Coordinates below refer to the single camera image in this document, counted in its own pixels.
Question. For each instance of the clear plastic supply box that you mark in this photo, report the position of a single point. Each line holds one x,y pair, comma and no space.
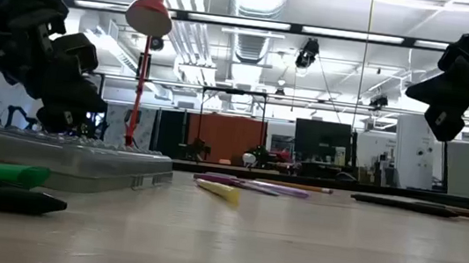
80,162

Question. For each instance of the orange partition panel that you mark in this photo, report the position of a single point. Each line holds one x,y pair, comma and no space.
227,137

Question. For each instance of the light purple pen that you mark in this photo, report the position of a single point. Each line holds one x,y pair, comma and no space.
285,190

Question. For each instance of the red desk lamp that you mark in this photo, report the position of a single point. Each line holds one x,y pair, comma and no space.
149,15

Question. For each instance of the orange pencil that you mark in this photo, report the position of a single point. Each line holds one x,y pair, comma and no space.
303,186

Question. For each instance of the black table edge rail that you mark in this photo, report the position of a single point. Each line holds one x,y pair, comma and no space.
387,190

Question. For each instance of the black metal frame stand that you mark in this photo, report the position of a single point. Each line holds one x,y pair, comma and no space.
234,91

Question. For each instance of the yellow highlighter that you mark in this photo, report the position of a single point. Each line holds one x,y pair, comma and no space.
221,190

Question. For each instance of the silver ventilation duct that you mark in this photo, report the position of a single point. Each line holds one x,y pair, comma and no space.
258,1

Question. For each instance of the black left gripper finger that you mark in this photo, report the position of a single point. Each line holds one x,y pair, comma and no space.
76,52
72,100

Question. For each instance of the black background robot arm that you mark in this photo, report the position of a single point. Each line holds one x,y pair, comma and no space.
19,115

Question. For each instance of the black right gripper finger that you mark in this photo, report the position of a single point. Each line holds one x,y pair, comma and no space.
446,122
442,93

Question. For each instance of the black overhead beam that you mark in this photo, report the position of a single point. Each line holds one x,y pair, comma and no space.
352,34

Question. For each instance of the black ceiling spotlight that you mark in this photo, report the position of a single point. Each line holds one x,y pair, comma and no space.
378,102
307,51

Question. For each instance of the black computer monitor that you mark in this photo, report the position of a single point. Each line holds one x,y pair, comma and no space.
322,139

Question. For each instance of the white cabinet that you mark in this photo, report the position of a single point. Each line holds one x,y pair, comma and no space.
414,152

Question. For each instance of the purple scissors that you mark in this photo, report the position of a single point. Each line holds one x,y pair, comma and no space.
229,181

